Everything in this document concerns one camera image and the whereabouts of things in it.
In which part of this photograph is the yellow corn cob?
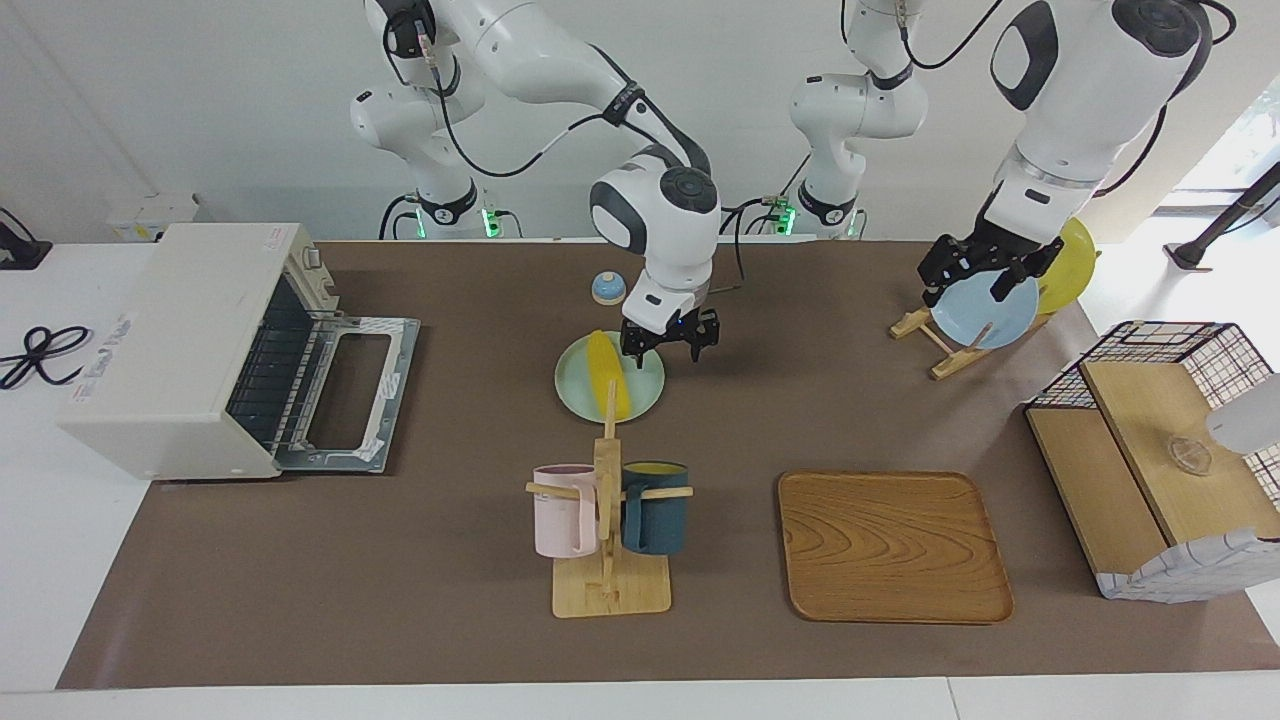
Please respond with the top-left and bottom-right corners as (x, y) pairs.
(586, 330), (633, 422)

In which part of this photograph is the mint green plate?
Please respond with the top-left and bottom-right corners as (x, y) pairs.
(555, 331), (666, 424)

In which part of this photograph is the toaster oven glass door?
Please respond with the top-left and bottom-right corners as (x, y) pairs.
(273, 314), (422, 475)

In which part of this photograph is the white toaster oven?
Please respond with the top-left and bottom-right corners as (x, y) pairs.
(55, 222), (341, 483)

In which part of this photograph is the light blue plate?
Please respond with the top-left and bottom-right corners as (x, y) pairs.
(930, 272), (1041, 351)

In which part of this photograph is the yellow plate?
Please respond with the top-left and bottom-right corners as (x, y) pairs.
(1035, 217), (1098, 316)

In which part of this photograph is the wooden plate rack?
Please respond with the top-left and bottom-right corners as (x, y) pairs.
(890, 305), (1056, 381)

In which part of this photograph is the dark blue mug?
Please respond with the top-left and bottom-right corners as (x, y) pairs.
(620, 461), (691, 557)

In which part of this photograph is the pink mug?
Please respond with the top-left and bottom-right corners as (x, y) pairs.
(532, 464), (600, 559)

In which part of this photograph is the black tripod stand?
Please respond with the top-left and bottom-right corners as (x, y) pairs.
(1165, 160), (1280, 271)

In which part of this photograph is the wooden mug rack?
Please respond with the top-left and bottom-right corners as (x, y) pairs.
(526, 378), (694, 619)

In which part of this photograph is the small clear glass dish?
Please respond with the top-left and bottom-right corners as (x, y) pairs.
(1168, 436), (1214, 477)

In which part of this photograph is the brown wooden tray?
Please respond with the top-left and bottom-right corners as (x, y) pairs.
(778, 470), (1014, 626)

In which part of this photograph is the blurry white rounded object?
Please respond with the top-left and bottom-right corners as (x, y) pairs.
(1205, 372), (1280, 456)

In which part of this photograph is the brown table mat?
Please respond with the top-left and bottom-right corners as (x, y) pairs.
(55, 240), (1280, 691)

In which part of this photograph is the white power box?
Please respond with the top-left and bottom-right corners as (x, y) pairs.
(108, 193), (201, 243)

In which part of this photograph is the black left arm base cable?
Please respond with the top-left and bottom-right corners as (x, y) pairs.
(716, 150), (813, 237)

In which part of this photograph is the black arm base cable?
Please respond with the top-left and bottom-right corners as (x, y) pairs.
(716, 150), (813, 237)
(378, 193), (421, 241)

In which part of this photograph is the wooden shelf with wire basket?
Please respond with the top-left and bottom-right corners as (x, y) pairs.
(1025, 320), (1280, 604)

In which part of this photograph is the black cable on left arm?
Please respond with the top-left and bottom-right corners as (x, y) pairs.
(843, 0), (1171, 199)

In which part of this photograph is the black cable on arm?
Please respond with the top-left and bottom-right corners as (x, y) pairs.
(843, 0), (1171, 199)
(383, 0), (747, 297)

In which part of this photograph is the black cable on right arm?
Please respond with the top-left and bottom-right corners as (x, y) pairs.
(383, 0), (747, 297)

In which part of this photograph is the black right arm base cable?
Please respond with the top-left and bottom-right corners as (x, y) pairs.
(378, 193), (421, 241)

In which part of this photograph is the coiled black cable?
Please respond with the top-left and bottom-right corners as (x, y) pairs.
(0, 325), (93, 391)

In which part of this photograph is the black clamp mount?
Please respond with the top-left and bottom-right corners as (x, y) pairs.
(0, 207), (53, 271)

